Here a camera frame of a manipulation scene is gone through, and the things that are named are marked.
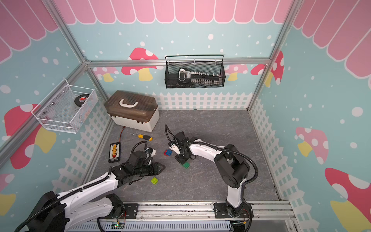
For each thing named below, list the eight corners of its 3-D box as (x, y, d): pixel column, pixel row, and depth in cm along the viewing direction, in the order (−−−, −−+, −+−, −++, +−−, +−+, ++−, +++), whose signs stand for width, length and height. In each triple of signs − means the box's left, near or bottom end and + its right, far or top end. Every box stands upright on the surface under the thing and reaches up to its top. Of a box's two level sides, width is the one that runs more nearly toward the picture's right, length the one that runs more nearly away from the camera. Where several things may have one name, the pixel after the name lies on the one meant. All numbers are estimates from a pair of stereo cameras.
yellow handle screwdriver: (131, 136, 107) (130, 133, 104) (132, 133, 108) (131, 131, 106) (151, 141, 104) (150, 139, 102) (152, 139, 105) (152, 136, 103)
